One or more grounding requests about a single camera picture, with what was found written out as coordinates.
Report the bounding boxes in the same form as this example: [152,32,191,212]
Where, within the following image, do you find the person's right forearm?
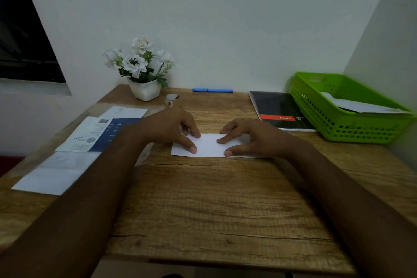
[286,144,417,278]

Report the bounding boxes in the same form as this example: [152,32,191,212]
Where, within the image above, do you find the white printed document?
[171,133,261,159]

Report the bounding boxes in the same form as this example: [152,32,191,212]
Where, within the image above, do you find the green plastic basket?
[290,72,416,144]

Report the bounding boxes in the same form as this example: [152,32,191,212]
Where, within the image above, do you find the blue and white leaflet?
[55,116,143,153]

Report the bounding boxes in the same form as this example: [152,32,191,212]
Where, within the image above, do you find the black notebook with red label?
[248,91,317,133]

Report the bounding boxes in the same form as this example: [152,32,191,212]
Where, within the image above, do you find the person's left forearm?
[0,124,150,278]

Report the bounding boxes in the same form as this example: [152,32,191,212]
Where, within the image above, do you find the person's left hand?
[136,107,202,155]

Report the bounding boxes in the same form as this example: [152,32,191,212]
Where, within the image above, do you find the dark window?
[0,0,67,83]

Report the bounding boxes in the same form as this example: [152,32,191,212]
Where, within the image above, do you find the pile of white envelopes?
[11,151,102,196]

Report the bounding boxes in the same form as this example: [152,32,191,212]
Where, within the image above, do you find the dark red carpet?
[0,156,25,177]

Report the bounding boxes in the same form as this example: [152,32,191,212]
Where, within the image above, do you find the clear plastic sheet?
[6,103,167,177]

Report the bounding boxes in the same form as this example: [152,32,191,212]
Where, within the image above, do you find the person's right hand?
[216,118,310,159]

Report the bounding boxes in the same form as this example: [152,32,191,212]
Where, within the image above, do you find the white potted artificial flowers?
[102,37,178,102]

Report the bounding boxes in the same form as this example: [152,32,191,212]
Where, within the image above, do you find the plain white paper sheet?
[99,106,148,119]

